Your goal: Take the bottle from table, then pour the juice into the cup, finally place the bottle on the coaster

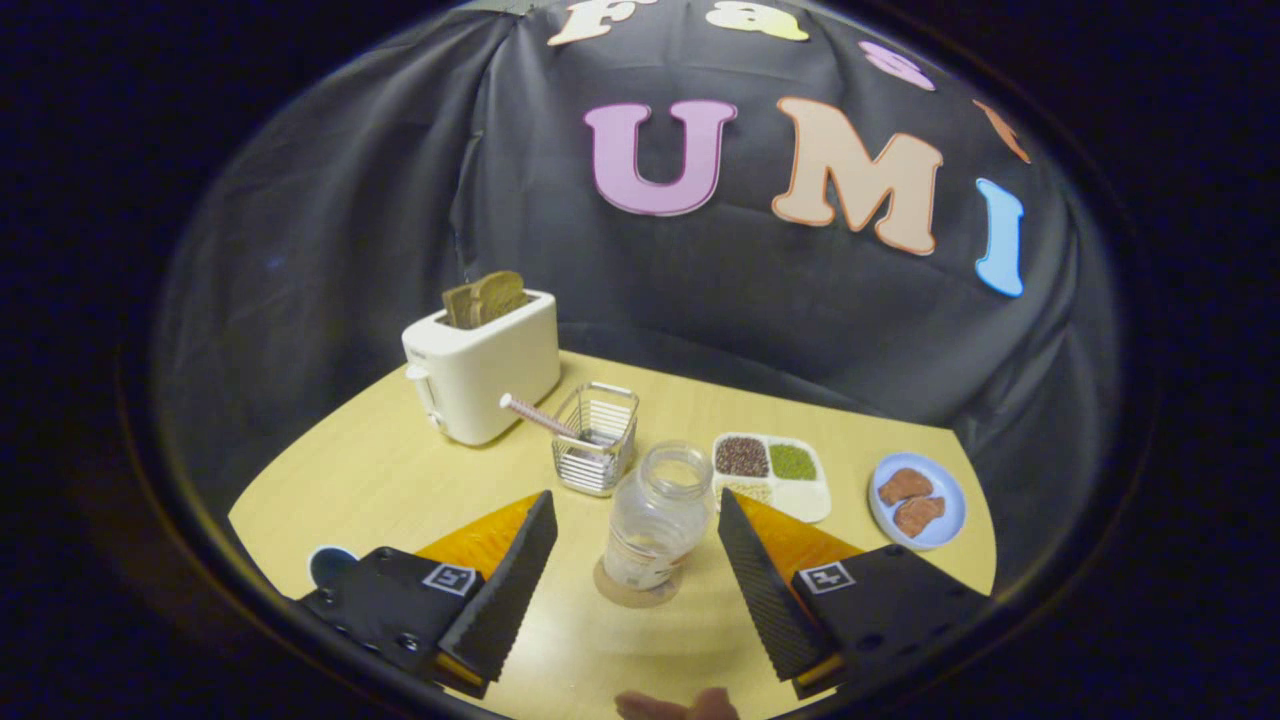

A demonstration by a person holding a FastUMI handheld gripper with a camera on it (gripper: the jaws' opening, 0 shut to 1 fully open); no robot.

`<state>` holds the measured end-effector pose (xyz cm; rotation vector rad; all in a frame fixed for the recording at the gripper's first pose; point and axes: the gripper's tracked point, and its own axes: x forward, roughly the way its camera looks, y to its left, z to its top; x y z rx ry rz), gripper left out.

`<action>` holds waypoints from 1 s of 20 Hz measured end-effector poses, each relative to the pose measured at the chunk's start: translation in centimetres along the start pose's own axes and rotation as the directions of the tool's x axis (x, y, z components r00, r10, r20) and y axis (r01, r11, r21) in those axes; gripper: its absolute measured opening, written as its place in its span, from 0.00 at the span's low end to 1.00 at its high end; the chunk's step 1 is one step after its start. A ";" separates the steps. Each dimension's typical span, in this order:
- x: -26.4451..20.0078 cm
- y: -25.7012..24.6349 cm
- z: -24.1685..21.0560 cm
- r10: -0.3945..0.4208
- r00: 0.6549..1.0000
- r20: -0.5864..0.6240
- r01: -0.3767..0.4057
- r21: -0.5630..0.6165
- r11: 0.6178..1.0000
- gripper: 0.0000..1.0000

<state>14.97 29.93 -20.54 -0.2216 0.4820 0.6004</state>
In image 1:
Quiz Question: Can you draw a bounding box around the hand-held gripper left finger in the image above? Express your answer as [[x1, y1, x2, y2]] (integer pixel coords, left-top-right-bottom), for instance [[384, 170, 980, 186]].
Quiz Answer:
[[297, 488, 559, 701]]

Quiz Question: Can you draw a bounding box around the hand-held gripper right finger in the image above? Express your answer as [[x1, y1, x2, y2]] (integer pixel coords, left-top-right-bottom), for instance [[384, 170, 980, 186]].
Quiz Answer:
[[716, 487, 993, 701]]

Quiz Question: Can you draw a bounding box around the round brown coaster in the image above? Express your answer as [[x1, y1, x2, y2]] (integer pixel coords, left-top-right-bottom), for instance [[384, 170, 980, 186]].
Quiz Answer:
[[593, 556, 685, 610]]

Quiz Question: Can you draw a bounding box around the clear plastic juice bottle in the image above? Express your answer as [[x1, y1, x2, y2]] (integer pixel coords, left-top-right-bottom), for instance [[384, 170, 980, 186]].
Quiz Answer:
[[602, 441, 716, 593]]

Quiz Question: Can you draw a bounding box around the white divided tray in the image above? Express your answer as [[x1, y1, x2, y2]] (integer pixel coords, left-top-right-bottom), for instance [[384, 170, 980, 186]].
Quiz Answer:
[[711, 432, 833, 525]]

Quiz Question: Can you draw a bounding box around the pile of green beans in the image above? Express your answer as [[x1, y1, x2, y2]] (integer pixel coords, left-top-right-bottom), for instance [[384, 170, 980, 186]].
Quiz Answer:
[[769, 443, 818, 482]]

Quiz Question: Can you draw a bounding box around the pile of brown beans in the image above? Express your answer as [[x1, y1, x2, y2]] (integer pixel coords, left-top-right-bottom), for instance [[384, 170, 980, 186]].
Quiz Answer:
[[715, 436, 770, 478]]

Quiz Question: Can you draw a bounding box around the wooden table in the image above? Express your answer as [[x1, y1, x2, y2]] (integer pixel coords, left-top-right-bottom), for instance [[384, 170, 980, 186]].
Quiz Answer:
[[228, 350, 998, 720]]

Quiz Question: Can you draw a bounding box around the brown meat piece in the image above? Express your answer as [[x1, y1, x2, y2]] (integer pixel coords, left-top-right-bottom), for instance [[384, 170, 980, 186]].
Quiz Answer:
[[878, 467, 935, 506], [893, 496, 946, 539]]

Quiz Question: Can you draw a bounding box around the pink striped stick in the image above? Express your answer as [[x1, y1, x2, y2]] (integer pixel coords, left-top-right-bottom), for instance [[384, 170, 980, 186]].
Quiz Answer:
[[499, 392, 584, 441]]

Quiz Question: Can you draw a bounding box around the light blue plate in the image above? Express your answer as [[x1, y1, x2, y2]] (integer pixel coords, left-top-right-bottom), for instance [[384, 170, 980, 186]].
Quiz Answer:
[[868, 452, 968, 551]]

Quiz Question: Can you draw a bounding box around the white toaster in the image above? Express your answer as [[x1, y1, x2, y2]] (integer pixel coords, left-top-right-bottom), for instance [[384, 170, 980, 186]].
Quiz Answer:
[[402, 289, 562, 447]]

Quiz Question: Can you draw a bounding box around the black backdrop cloth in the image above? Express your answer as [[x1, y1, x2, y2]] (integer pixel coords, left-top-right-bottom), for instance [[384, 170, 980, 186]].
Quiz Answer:
[[150, 0, 1126, 601]]

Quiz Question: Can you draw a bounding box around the brown bread slice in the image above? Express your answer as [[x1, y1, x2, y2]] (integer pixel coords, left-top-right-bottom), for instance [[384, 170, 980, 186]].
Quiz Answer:
[[443, 281, 481, 330], [470, 270, 529, 326]]

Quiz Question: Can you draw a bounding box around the metal wire basket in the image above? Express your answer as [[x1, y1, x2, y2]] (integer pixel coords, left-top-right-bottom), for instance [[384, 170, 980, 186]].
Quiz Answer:
[[551, 381, 640, 498]]

